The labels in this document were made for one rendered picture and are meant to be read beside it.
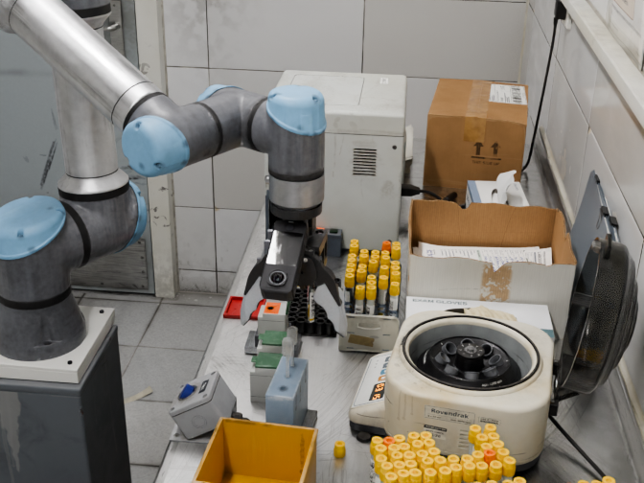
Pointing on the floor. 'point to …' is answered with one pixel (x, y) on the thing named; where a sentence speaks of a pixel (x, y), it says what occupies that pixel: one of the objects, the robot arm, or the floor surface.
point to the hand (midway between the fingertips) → (291, 334)
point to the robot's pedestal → (67, 425)
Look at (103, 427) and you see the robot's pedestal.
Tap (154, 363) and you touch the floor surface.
